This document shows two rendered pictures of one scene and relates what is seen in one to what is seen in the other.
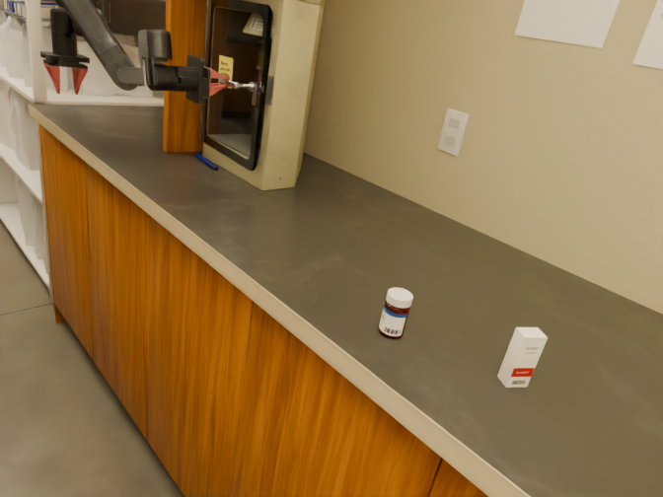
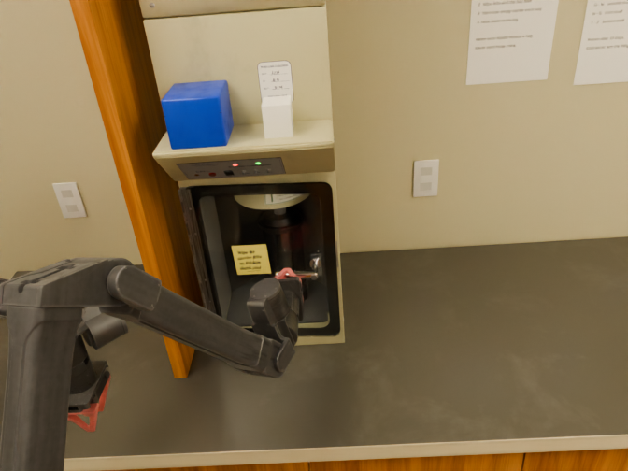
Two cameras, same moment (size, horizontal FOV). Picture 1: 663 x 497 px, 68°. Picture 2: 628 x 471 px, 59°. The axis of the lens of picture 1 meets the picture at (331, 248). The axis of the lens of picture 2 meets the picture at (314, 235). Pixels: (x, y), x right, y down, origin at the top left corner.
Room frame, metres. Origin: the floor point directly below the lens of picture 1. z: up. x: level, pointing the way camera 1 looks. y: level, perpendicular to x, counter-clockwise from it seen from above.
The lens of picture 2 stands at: (0.51, 0.91, 1.88)
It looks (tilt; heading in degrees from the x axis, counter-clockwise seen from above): 31 degrees down; 320
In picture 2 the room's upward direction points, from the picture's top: 5 degrees counter-clockwise
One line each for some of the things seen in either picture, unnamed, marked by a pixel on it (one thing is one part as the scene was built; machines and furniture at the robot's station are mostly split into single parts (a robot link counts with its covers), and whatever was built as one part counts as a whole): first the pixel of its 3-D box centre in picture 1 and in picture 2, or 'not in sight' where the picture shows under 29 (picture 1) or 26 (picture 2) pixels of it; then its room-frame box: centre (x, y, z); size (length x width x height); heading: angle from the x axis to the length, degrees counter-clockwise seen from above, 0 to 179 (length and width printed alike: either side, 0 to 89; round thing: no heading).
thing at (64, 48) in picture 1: (64, 46); (76, 374); (1.33, 0.78, 1.21); 0.10 x 0.07 x 0.07; 137
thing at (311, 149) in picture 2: not in sight; (249, 160); (1.32, 0.37, 1.46); 0.32 x 0.11 x 0.10; 47
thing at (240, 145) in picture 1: (231, 82); (266, 266); (1.35, 0.34, 1.19); 0.30 x 0.01 x 0.40; 43
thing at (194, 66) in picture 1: (185, 79); (284, 307); (1.20, 0.41, 1.20); 0.07 x 0.07 x 0.10; 47
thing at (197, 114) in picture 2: not in sight; (199, 114); (1.37, 0.42, 1.56); 0.10 x 0.10 x 0.09; 47
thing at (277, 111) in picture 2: not in sight; (278, 117); (1.28, 0.32, 1.54); 0.05 x 0.05 x 0.06; 48
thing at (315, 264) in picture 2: (235, 83); (298, 270); (1.28, 0.31, 1.20); 0.10 x 0.05 x 0.03; 43
